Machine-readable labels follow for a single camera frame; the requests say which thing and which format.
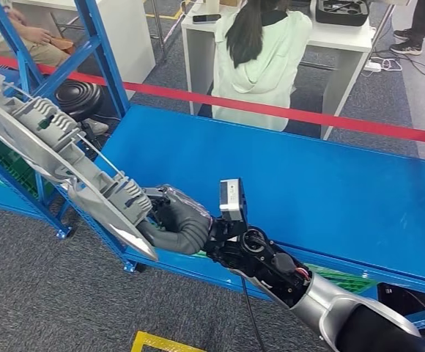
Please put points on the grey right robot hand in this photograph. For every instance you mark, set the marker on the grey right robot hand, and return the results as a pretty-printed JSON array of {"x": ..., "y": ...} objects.
[{"x": 172, "y": 199}]

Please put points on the silver plastic wheel hubcap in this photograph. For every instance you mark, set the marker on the silver plastic wheel hubcap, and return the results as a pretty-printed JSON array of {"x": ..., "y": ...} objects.
[{"x": 51, "y": 124}]

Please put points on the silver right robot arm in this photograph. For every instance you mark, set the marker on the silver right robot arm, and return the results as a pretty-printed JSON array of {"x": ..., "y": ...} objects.
[{"x": 326, "y": 311}]

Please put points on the blue metal shelf rack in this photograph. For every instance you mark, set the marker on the blue metal shelf rack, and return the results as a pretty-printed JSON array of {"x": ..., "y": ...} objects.
[
  {"x": 0, "y": 194},
  {"x": 271, "y": 184}
]

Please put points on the yellow floor tape square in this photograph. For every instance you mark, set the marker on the yellow floor tape square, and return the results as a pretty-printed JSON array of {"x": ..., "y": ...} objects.
[{"x": 154, "y": 338}]

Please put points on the black round stool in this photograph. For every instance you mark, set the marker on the black round stool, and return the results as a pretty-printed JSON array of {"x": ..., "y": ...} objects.
[{"x": 78, "y": 99}]

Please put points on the white desk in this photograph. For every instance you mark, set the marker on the white desk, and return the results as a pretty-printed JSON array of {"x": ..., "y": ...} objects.
[
  {"x": 344, "y": 41},
  {"x": 131, "y": 44}
]

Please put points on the grey metal table leg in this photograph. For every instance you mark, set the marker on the grey metal table leg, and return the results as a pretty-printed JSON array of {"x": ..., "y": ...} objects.
[
  {"x": 381, "y": 31},
  {"x": 159, "y": 34}
]

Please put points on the person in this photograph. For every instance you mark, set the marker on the person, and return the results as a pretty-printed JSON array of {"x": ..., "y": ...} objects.
[
  {"x": 421, "y": 19},
  {"x": 263, "y": 73},
  {"x": 38, "y": 35}
]

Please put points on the black smartphone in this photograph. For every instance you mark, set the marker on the black smartphone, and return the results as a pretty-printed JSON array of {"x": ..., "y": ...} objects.
[{"x": 207, "y": 18}]

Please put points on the red barrier belt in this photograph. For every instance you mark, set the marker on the red barrier belt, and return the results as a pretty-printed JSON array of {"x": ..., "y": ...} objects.
[{"x": 308, "y": 115}]

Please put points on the white cup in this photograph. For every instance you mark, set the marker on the white cup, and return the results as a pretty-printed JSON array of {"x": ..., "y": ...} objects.
[{"x": 212, "y": 6}]

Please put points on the orange brown seat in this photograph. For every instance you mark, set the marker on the orange brown seat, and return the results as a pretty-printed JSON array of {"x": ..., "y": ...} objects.
[{"x": 64, "y": 44}]

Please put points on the green plastic folding crate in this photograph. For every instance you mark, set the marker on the green plastic folding crate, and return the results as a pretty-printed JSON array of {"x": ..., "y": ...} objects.
[{"x": 344, "y": 282}]

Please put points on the black moulded tray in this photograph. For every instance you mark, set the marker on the black moulded tray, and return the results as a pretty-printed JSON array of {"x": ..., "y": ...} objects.
[{"x": 343, "y": 17}]

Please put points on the white power strip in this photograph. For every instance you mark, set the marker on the white power strip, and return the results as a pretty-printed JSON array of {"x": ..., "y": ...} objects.
[{"x": 372, "y": 66}]

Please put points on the black glossy box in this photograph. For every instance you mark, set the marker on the black glossy box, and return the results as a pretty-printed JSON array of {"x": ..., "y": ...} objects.
[{"x": 395, "y": 301}]

